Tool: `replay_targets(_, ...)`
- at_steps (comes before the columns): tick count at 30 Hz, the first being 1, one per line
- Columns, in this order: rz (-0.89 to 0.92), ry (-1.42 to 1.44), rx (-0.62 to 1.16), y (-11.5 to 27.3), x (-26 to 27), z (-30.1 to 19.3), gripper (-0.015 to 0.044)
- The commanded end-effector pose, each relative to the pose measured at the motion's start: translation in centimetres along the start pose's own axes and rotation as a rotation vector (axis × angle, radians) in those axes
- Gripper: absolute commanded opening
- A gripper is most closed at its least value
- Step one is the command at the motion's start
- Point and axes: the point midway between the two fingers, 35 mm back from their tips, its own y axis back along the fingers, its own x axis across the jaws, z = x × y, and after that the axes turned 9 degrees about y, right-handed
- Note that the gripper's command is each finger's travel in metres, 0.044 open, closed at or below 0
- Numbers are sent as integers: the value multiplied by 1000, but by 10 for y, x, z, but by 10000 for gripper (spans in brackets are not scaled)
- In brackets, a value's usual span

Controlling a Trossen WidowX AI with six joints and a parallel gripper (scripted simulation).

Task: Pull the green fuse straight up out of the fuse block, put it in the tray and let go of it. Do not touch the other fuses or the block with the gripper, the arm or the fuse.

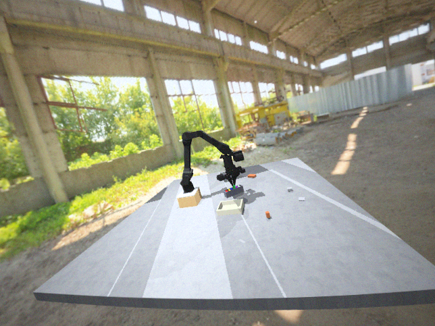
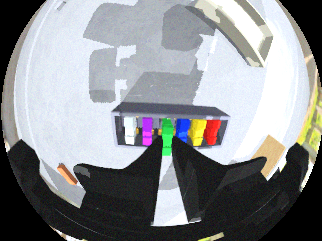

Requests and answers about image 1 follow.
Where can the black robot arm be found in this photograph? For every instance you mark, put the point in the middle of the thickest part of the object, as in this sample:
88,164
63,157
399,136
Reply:
187,174

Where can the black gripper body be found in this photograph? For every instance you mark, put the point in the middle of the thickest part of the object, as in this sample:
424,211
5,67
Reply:
221,177

